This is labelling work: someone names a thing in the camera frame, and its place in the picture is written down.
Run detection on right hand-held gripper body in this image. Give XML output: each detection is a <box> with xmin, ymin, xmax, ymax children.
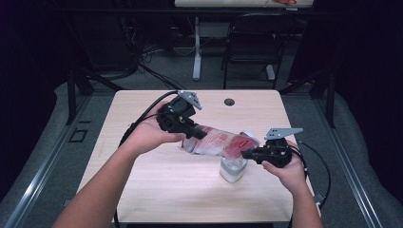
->
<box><xmin>259</xmin><ymin>127</ymin><xmax>304</xmax><ymax>169</ymax></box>

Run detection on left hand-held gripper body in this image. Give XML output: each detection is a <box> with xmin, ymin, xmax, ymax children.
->
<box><xmin>157</xmin><ymin>90</ymin><xmax>203</xmax><ymax>134</ymax></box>

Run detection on pink and white spout pouch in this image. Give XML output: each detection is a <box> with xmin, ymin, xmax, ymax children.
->
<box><xmin>181</xmin><ymin>124</ymin><xmax>260</xmax><ymax>159</ymax></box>

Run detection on white lidded container with handle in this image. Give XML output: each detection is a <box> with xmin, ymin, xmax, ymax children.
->
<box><xmin>219</xmin><ymin>130</ymin><xmax>260</xmax><ymax>183</ymax></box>

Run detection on person's right hand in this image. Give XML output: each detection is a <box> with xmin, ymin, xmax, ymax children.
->
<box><xmin>261</xmin><ymin>141</ymin><xmax>308</xmax><ymax>194</ymax></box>

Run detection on person's left hand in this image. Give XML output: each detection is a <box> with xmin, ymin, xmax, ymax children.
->
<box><xmin>122</xmin><ymin>101</ymin><xmax>186</xmax><ymax>156</ymax></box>

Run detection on white desk leg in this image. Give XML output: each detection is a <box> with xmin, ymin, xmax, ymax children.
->
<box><xmin>192</xmin><ymin>16</ymin><xmax>202</xmax><ymax>82</ymax></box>

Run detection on white desk foot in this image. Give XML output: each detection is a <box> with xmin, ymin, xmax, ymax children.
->
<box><xmin>265</xmin><ymin>64</ymin><xmax>276</xmax><ymax>81</ymax></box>

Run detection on dark equipment cabinet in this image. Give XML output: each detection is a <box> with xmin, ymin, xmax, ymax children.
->
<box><xmin>75</xmin><ymin>15</ymin><xmax>134</xmax><ymax>71</ymax></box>

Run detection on black folding chair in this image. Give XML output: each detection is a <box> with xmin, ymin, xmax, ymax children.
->
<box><xmin>221</xmin><ymin>12</ymin><xmax>297</xmax><ymax>90</ymax></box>

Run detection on light wooden background desk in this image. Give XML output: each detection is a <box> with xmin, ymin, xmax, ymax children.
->
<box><xmin>174</xmin><ymin>0</ymin><xmax>314</xmax><ymax>9</ymax></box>

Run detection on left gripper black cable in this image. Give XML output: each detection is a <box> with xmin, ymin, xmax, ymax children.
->
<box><xmin>113</xmin><ymin>90</ymin><xmax>179</xmax><ymax>228</ymax></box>

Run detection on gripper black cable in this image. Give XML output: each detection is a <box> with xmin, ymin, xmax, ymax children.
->
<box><xmin>286</xmin><ymin>140</ymin><xmax>332</xmax><ymax>210</ymax></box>
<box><xmin>113</xmin><ymin>90</ymin><xmax>179</xmax><ymax>228</ymax></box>

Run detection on bundle of black floor cables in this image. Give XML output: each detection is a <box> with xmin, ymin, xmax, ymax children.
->
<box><xmin>120</xmin><ymin>15</ymin><xmax>186</xmax><ymax>90</ymax></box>

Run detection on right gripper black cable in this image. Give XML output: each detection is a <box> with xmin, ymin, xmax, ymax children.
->
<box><xmin>286</xmin><ymin>140</ymin><xmax>332</xmax><ymax>210</ymax></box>

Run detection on aluminium floor rail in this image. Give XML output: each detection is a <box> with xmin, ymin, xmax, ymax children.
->
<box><xmin>312</xmin><ymin>94</ymin><xmax>384</xmax><ymax>228</ymax></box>
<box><xmin>3</xmin><ymin>94</ymin><xmax>93</xmax><ymax>228</ymax></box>

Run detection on black metal frame stand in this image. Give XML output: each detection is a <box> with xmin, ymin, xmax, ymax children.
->
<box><xmin>65</xmin><ymin>67</ymin><xmax>125</xmax><ymax>125</ymax></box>
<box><xmin>278</xmin><ymin>67</ymin><xmax>336</xmax><ymax>129</ymax></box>

